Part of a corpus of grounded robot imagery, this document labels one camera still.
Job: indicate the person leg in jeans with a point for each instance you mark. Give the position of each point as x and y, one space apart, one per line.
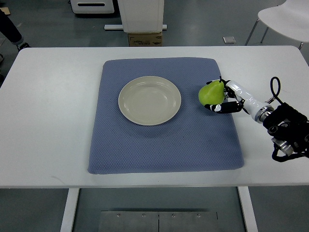
10 31

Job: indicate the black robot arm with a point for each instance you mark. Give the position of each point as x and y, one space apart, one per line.
289 130

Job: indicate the white left table leg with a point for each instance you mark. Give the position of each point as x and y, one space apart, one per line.
70 210

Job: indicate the grey floor plate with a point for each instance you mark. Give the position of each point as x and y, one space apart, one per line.
229 39

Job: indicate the white cabinet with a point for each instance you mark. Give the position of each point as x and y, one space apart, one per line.
140 16

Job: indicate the white right table leg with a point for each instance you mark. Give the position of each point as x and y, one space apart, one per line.
247 209

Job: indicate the white table leg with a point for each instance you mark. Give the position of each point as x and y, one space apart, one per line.
247 209
70 210

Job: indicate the white machine with slot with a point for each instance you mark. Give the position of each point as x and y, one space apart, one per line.
92 6

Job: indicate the beige round plate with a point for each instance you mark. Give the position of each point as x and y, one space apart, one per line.
149 100

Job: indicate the white chair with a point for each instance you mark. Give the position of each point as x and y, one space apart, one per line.
290 19

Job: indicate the cardboard box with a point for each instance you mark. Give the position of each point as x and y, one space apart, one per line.
145 39

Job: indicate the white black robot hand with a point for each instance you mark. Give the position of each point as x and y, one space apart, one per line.
237 98

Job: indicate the green pear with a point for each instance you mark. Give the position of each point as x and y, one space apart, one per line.
212 93

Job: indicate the blue textured mat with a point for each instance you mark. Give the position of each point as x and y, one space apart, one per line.
195 139

